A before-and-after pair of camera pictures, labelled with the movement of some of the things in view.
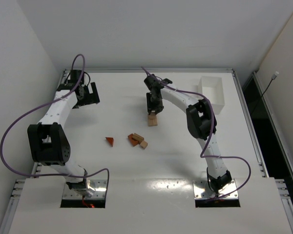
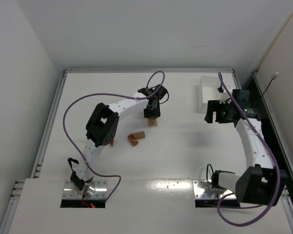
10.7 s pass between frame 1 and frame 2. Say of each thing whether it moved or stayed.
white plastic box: stayed
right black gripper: moved
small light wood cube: moved
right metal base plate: stayed
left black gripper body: moved
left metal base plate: stayed
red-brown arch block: stayed
